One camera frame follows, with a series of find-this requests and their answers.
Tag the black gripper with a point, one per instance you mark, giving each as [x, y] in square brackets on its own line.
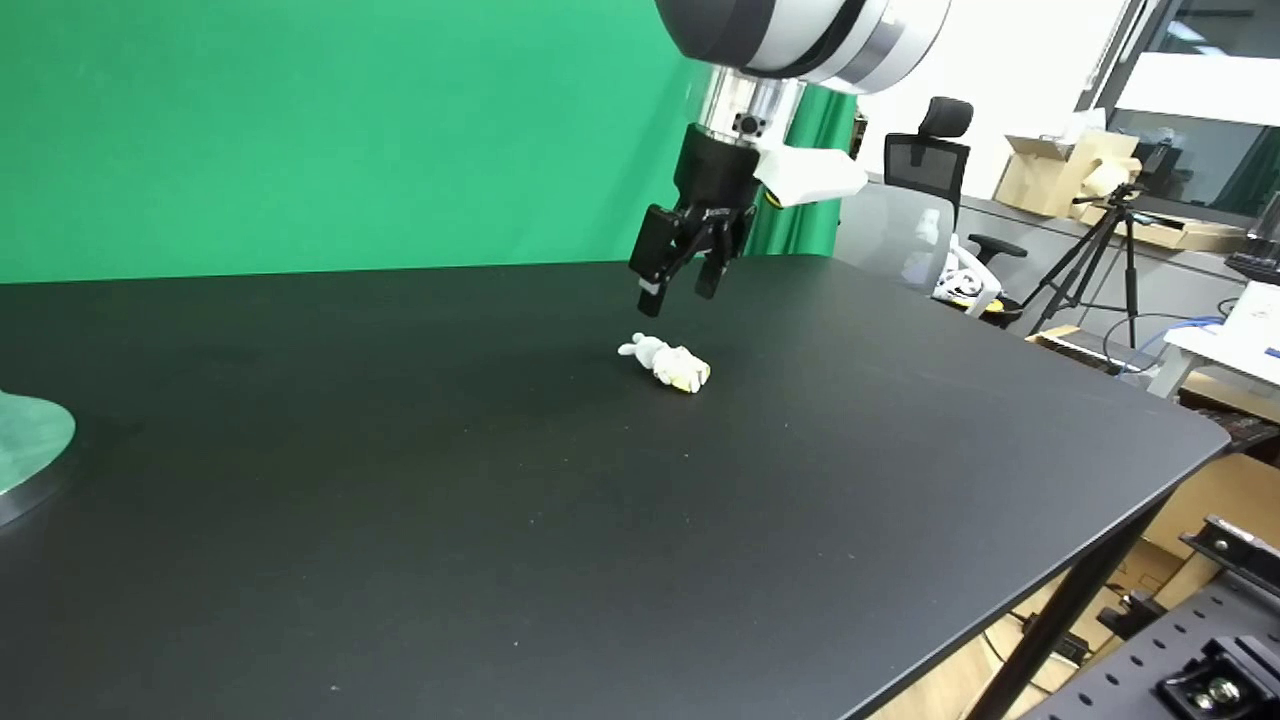
[707, 184]

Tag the checkerboard calibration board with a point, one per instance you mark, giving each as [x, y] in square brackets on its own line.
[961, 279]

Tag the green backdrop curtain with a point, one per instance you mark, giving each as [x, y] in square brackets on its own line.
[334, 135]

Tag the white plush toy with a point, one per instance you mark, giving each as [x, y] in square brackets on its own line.
[671, 362]

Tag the white paper stack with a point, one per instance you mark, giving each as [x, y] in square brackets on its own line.
[1242, 337]

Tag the black table leg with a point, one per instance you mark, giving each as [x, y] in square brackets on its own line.
[1060, 612]

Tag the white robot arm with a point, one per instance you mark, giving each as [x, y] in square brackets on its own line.
[802, 34]

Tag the black perforated breadboard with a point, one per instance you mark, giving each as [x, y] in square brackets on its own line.
[1160, 660]

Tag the black camera tripod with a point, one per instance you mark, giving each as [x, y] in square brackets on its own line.
[1096, 246]

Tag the black office chair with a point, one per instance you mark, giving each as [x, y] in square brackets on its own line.
[927, 163]

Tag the black metal bracket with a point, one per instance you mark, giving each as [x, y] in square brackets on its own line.
[1234, 551]

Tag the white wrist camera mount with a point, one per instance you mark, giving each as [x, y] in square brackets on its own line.
[819, 175]

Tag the green disc at table edge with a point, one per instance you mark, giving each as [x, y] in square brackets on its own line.
[27, 440]

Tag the open cardboard box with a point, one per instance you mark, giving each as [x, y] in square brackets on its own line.
[1054, 175]

